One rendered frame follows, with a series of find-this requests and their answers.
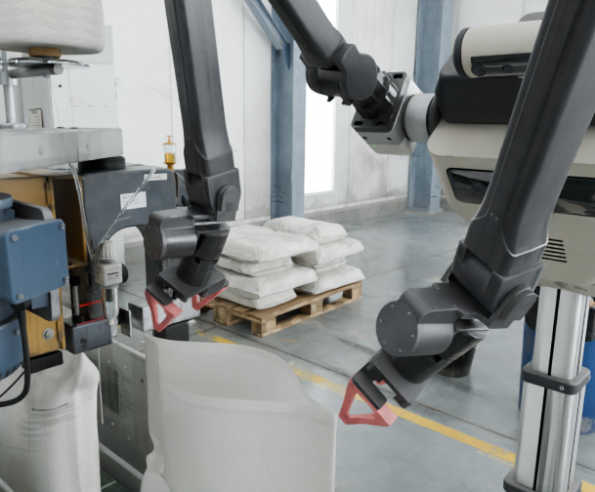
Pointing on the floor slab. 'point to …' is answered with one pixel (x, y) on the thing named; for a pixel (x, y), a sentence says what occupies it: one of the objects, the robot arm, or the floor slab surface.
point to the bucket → (459, 365)
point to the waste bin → (594, 394)
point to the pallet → (260, 324)
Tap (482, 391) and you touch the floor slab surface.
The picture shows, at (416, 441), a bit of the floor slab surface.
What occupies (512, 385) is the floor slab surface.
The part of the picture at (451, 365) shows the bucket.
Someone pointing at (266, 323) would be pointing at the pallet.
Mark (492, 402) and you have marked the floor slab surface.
